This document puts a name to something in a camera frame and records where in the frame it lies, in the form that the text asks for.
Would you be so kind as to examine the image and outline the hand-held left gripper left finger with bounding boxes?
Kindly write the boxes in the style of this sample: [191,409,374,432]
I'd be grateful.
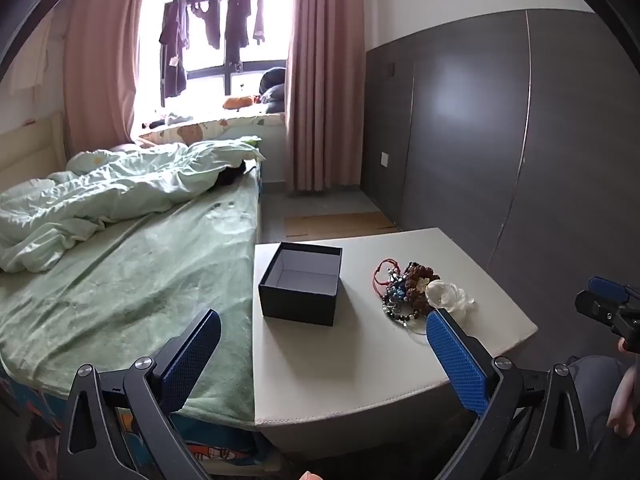
[56,307,222,480]

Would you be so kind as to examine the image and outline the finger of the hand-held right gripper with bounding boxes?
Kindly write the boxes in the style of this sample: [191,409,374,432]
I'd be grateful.
[575,290,640,353]
[588,276,640,311]

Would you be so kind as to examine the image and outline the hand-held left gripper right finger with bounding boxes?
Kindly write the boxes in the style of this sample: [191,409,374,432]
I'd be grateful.
[425,307,598,480]

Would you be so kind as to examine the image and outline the thin silver hoop bangle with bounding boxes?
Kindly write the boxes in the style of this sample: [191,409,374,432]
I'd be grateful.
[400,317,436,347]

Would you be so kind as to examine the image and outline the white translucent bracelet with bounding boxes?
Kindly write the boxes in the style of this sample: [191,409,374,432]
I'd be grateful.
[425,280,476,317]

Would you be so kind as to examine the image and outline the dark bead bracelet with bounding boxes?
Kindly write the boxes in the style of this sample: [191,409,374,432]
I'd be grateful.
[382,300,428,331]

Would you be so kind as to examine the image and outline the blue bead bracelet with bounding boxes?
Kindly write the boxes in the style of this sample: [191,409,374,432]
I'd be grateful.
[387,280,416,307]

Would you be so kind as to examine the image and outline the red string bracelet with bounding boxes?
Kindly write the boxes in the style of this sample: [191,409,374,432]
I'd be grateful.
[372,259,402,306]

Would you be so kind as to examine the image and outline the black box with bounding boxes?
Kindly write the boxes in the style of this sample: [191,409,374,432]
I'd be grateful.
[258,241,344,327]

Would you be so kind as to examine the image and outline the person's right hand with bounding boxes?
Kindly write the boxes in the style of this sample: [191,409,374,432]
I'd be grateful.
[606,374,640,437]

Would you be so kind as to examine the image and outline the green bed sheet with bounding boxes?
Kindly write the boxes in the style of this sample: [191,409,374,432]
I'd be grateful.
[0,165,262,423]

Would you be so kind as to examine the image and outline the person's grey trouser leg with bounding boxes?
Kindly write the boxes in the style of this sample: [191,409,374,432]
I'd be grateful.
[567,355,640,480]

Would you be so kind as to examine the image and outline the pale green duvet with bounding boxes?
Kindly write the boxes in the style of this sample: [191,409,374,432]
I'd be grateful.
[0,136,266,273]

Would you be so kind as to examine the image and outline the bear print window cushion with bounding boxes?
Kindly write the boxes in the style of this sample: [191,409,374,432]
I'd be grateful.
[140,112,286,147]

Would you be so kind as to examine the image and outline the grey cloth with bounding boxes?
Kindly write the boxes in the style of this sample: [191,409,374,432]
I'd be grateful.
[142,112,193,128]

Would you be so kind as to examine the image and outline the beige headboard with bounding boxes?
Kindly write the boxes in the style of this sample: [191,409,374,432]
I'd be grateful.
[0,112,68,196]

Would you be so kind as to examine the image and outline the dark cushion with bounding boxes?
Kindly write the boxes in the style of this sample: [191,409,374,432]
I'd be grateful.
[261,66,287,92]
[257,85,288,113]

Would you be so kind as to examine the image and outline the window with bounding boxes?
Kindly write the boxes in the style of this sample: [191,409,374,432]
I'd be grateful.
[135,0,293,126]

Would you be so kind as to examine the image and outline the pink curtain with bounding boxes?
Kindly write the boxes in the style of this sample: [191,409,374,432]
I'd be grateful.
[285,0,366,193]
[62,0,151,153]

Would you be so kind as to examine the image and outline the long dark hanging garment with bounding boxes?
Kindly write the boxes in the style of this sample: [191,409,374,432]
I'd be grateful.
[159,0,191,98]

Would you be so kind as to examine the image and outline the pale hanging towel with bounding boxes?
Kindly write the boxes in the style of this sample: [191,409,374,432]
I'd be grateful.
[9,20,53,95]

